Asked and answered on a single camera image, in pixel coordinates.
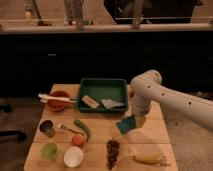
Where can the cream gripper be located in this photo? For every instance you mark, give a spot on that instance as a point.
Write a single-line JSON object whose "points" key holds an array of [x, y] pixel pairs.
{"points": [[140, 120]]}

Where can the teal green sponge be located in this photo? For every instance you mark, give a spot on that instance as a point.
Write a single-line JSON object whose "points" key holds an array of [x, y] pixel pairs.
{"points": [[127, 124]]}

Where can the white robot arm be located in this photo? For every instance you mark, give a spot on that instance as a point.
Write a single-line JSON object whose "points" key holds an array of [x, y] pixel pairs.
{"points": [[147, 87]]}

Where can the metal cup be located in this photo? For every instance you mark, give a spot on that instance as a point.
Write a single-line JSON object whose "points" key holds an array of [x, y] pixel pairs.
{"points": [[46, 127]]}

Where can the light green cup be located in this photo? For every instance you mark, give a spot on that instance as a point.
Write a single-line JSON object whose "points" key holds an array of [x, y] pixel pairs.
{"points": [[49, 151]]}

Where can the white cloth in tray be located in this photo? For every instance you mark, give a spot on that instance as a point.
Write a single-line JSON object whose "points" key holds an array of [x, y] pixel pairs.
{"points": [[109, 103]]}

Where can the dark grape bunch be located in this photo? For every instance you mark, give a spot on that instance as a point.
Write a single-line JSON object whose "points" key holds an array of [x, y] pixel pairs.
{"points": [[113, 150]]}

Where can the yellow banana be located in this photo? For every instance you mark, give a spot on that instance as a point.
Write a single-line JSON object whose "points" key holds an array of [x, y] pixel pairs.
{"points": [[155, 160]]}

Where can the green plastic tray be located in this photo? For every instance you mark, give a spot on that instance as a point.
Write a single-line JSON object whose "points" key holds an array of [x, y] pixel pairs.
{"points": [[103, 88]]}

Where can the beige block in tray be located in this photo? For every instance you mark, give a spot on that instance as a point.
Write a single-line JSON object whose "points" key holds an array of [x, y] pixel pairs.
{"points": [[90, 102]]}

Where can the orange tomato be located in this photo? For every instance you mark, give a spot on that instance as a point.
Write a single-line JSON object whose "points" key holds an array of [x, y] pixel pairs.
{"points": [[78, 140]]}

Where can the white bowl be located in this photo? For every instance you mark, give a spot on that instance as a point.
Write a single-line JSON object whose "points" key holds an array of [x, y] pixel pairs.
{"points": [[73, 157]]}

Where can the orange bowl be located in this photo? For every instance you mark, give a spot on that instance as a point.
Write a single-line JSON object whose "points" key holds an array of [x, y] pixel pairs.
{"points": [[57, 105]]}

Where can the white spatula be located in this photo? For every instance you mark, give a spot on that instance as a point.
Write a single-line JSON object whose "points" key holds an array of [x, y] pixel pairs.
{"points": [[48, 97]]}

